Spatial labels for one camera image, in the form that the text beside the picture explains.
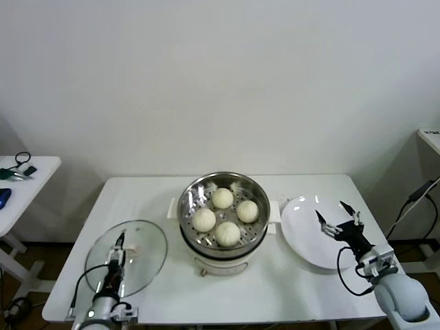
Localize glass lid with cream handle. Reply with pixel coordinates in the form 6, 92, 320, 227
84, 219, 168, 298

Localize white oval plate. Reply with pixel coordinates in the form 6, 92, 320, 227
280, 195, 365, 270

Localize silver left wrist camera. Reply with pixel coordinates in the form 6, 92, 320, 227
111, 302, 140, 325

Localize white side table with label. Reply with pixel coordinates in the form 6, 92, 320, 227
398, 127, 440, 274

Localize white steamer pot with tiers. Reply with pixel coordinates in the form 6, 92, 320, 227
178, 221, 278, 278

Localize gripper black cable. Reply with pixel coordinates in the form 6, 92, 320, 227
335, 246, 376, 297
67, 263, 113, 320

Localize white steamed baozi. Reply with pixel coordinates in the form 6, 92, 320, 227
192, 208, 217, 233
211, 188, 234, 210
215, 221, 241, 248
236, 200, 260, 223

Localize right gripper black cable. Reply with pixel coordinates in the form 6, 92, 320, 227
335, 246, 376, 297

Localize perforated steel steamer basket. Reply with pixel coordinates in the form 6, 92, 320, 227
167, 171, 280, 251

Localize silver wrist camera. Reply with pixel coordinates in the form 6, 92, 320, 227
111, 302, 140, 325
359, 244, 400, 280

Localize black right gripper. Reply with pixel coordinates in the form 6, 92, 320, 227
315, 201, 376, 257

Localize floor cables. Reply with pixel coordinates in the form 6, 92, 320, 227
0, 295, 35, 327

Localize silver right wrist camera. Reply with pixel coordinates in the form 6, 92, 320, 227
359, 244, 400, 280

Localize black cable loop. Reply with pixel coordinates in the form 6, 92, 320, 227
6, 152, 32, 172

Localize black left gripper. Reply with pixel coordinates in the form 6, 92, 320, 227
102, 230, 127, 300

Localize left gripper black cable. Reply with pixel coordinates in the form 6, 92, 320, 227
67, 263, 113, 320

